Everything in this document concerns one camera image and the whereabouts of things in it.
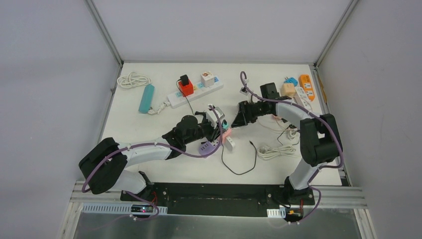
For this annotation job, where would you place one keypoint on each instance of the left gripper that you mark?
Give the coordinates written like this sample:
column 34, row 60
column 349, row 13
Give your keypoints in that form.
column 213, row 131

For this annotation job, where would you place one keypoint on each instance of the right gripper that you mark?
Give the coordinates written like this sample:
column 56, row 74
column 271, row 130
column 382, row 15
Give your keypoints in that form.
column 244, row 115

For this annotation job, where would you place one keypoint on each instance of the purple power strip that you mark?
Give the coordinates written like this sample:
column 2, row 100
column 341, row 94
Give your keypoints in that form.
column 208, row 147

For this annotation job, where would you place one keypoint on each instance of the teal charger plug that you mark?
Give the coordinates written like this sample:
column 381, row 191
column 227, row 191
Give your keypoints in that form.
column 225, row 125

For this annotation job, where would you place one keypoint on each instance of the pink cube socket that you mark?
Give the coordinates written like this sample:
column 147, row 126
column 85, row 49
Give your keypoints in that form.
column 226, row 133

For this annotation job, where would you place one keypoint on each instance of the white long power strip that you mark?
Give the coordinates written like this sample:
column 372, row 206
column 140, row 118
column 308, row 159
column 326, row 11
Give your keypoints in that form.
column 176, row 99

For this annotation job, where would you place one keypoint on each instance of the white cube socket with picture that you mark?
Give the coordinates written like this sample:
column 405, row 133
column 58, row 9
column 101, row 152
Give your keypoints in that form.
column 207, row 79

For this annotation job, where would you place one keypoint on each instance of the teal power strip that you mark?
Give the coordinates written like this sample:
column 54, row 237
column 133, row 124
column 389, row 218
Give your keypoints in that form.
column 146, row 99

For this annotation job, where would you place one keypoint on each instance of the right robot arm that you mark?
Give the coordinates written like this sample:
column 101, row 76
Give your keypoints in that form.
column 319, row 140

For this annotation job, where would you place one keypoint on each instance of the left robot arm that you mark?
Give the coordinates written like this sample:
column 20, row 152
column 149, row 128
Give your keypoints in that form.
column 105, row 166

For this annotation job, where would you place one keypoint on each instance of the red cube socket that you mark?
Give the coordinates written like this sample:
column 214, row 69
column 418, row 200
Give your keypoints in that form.
column 186, row 89

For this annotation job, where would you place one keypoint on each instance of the white flat adapter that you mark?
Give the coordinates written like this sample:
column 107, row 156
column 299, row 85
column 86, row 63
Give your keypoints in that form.
column 229, row 143

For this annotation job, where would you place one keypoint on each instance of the beige cube adapter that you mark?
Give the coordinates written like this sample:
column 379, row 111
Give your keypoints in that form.
column 288, row 89

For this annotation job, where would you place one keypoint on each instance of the black charger on red cube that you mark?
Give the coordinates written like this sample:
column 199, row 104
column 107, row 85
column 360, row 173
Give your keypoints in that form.
column 184, row 80

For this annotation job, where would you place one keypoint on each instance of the white power strip right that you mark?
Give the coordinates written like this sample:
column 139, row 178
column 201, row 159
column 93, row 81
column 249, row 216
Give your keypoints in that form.
column 302, row 99

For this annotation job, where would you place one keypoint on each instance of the small blue adapter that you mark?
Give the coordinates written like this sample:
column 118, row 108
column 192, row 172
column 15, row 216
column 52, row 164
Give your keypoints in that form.
column 291, row 80

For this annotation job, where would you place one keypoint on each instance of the orange power strip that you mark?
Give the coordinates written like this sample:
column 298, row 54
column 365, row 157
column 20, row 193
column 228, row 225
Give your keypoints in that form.
column 306, row 83

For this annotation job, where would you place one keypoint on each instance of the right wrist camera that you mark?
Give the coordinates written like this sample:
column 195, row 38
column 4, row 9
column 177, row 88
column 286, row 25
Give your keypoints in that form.
column 243, row 90

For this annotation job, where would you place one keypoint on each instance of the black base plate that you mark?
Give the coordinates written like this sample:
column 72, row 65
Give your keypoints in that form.
column 237, row 200

